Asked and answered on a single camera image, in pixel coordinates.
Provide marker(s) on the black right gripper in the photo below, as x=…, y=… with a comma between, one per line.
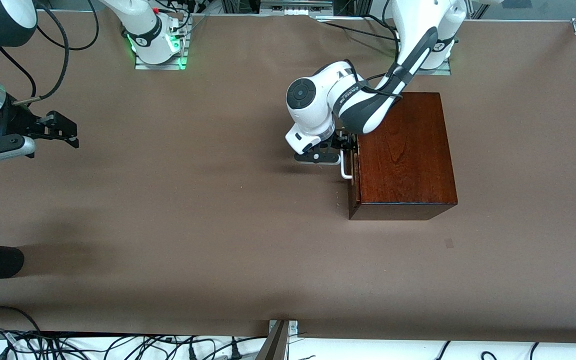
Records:
x=12, y=119

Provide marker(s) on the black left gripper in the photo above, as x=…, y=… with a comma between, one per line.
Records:
x=342, y=141

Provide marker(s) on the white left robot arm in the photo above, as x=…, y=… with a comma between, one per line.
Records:
x=313, y=105

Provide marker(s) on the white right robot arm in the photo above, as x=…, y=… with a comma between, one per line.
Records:
x=150, y=40

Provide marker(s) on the dark wooden drawer cabinet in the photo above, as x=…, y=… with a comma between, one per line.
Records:
x=408, y=175

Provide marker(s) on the silver metal equipment box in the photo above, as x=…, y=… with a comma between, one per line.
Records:
x=295, y=6

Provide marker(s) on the brown paper table cover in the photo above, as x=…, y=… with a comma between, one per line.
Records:
x=218, y=225

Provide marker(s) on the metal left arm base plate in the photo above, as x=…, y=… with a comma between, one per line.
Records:
x=440, y=71

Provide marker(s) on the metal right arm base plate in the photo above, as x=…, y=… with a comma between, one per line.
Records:
x=160, y=66

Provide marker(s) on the metal camera mount strut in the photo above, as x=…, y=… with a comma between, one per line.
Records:
x=275, y=342

